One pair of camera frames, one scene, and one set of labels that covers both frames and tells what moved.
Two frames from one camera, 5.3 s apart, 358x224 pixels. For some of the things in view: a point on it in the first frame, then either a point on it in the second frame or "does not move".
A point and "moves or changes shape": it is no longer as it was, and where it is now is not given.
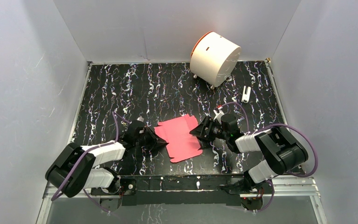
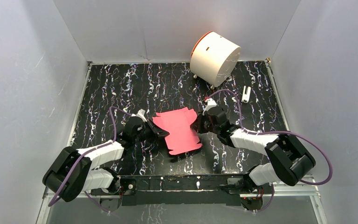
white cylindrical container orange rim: (214, 59) does not move
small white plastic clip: (245, 97) does not move
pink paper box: (182, 145) moves or changes shape
